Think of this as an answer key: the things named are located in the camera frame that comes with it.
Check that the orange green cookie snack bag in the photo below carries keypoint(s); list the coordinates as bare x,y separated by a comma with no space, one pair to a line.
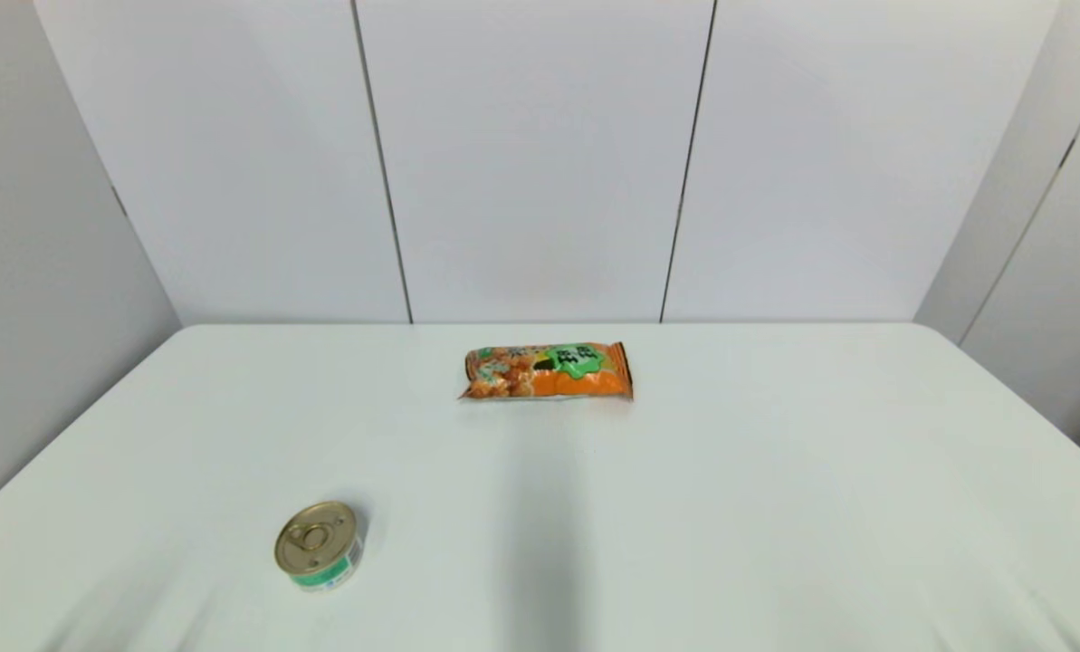
558,380

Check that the gold lid tin can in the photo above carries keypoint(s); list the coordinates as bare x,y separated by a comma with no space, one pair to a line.
316,539

